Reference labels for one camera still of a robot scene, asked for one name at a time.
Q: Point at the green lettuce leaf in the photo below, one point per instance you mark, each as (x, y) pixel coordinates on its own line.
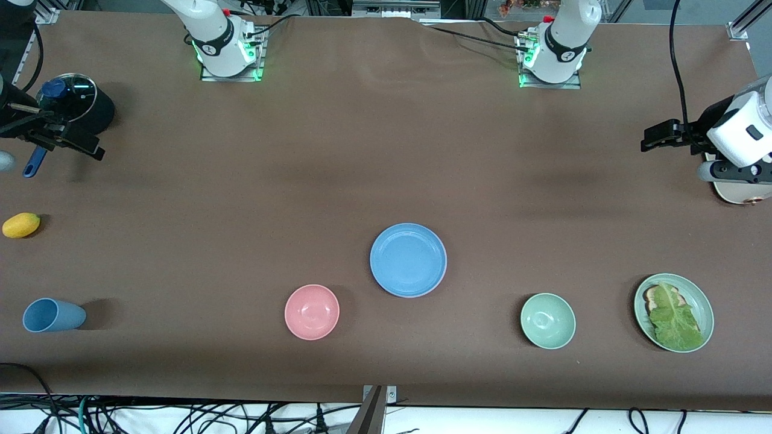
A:
(675, 325)

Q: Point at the aluminium frame bar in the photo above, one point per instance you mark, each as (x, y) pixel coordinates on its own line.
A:
(395, 7)

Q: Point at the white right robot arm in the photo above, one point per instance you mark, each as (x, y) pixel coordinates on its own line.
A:
(211, 30)

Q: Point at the black pot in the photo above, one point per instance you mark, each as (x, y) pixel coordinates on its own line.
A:
(99, 111)

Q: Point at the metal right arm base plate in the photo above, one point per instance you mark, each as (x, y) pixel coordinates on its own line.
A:
(258, 57)

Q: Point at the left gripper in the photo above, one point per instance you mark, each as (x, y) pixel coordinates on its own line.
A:
(703, 125)

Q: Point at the pink bowl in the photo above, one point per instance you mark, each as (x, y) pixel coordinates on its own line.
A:
(312, 312)

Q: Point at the green bowl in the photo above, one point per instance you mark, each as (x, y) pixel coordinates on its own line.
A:
(547, 320)

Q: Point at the yellow lemon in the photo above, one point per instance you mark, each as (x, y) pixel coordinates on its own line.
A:
(21, 225)

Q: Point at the brown table cover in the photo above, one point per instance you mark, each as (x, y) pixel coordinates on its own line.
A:
(301, 150)

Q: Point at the green plate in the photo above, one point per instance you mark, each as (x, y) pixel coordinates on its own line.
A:
(699, 301)

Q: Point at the blue shallow plate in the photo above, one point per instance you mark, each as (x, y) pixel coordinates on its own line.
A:
(408, 259)

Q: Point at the cream toaster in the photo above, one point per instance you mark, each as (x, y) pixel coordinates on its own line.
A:
(745, 194)

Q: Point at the glass lid with blue knob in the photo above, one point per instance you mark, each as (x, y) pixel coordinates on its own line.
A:
(75, 90)

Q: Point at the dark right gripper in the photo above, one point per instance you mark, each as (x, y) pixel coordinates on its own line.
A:
(12, 114)

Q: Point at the blue cup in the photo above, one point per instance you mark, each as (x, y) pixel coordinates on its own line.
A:
(54, 315)

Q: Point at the toasted bread slice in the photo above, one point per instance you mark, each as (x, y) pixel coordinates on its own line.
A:
(650, 296)

